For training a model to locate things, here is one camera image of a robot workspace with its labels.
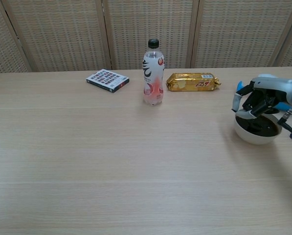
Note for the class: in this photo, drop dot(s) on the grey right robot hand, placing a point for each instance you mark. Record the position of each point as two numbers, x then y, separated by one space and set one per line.
273 85

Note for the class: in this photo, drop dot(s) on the white bowl with dark liquid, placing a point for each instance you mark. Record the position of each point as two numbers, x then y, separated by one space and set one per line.
255 139

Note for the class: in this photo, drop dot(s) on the blue lotion pump bottle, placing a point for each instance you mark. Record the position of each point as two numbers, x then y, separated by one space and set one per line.
240 85

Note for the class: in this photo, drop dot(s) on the gold biscuit packet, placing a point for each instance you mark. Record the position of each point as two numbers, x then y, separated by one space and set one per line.
192 82

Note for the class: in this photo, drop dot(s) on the clear pink drink bottle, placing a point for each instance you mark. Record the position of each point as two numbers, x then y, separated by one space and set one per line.
153 80

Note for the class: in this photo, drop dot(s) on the woven rattan folding screen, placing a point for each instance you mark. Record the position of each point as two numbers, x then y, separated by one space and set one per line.
145 31

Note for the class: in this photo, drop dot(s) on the playing card box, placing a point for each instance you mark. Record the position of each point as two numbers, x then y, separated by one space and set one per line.
106 79

